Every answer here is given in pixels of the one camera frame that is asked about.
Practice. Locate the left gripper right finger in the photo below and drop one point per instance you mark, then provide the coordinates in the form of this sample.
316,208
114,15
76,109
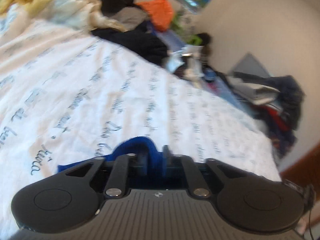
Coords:
196,184

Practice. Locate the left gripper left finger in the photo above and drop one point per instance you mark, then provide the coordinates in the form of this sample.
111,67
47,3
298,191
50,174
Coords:
116,185

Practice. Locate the blue knit sweater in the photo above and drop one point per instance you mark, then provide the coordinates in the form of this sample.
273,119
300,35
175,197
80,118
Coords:
148,159

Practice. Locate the dark clothes heap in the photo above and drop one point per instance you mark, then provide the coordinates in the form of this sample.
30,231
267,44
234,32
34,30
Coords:
277,101

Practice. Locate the white script-print bed sheet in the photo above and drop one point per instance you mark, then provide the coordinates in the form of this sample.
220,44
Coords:
67,96

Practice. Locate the grey laptop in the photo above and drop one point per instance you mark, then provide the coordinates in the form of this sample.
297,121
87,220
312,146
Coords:
249,64

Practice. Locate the green plastic stool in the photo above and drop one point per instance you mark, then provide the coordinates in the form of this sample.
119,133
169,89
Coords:
184,25

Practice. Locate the orange cloth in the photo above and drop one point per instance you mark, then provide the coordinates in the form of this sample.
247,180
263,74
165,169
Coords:
160,13

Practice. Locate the black garment pile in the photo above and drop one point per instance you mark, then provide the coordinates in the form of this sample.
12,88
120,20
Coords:
138,38

